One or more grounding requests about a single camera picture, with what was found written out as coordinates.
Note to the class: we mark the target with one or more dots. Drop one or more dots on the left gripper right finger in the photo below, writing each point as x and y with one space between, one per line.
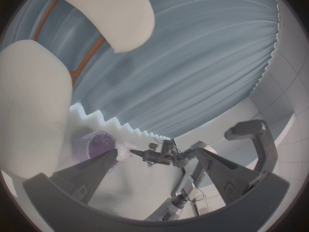
231 188

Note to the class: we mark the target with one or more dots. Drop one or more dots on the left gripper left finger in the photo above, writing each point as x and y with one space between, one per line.
79 186

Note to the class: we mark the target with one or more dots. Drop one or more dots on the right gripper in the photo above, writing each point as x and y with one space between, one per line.
153 157

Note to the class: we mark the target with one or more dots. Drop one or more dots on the white paper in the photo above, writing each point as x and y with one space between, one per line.
125 151

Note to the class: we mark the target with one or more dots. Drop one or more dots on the purple plastic bag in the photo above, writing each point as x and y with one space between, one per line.
101 144

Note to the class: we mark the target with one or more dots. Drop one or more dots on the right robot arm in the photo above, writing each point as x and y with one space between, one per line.
183 177

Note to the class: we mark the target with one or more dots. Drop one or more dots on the pale grey trash bin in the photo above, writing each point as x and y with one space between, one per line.
80 148

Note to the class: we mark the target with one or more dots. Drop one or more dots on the pale blue curtain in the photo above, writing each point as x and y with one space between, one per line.
181 69

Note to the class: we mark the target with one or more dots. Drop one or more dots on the white padded wooden chair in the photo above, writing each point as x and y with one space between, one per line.
29 93

